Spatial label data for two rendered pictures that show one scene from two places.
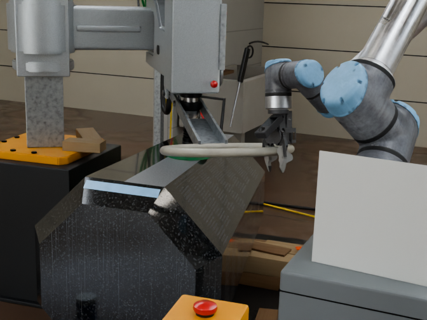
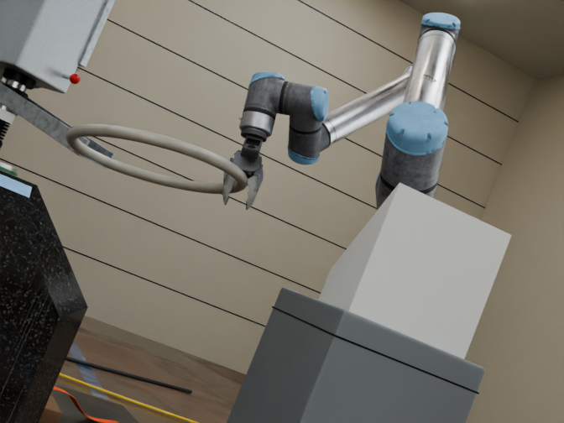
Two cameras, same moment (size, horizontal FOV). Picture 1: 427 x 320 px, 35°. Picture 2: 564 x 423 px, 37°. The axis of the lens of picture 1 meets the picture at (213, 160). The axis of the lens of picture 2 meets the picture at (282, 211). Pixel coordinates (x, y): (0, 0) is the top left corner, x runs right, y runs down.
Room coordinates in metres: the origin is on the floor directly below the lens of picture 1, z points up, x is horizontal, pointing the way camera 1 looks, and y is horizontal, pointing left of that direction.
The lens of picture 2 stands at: (0.52, 1.19, 0.83)
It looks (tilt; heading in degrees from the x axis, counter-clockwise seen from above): 5 degrees up; 317
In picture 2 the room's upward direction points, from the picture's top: 22 degrees clockwise
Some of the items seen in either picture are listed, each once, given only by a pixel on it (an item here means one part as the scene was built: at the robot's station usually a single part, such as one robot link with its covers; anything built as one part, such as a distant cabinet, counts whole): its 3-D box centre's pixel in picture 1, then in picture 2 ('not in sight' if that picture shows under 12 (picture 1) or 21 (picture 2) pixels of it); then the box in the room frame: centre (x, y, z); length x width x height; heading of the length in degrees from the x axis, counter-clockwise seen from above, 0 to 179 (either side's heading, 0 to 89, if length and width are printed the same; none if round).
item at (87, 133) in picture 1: (89, 135); not in sight; (3.58, 0.68, 0.80); 0.20 x 0.10 x 0.05; 28
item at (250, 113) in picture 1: (236, 116); not in sight; (6.40, -0.21, 0.43); 1.30 x 0.62 x 0.86; 157
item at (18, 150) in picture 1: (46, 146); not in sight; (3.46, 0.89, 0.76); 0.49 x 0.49 x 0.05; 74
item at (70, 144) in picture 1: (84, 145); not in sight; (3.34, 0.66, 0.81); 0.20 x 0.10 x 0.05; 82
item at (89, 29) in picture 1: (82, 27); not in sight; (3.52, 0.70, 1.39); 0.74 x 0.34 x 0.25; 108
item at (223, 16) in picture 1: (220, 37); (92, 23); (2.98, -0.01, 1.40); 0.08 x 0.03 x 0.28; 14
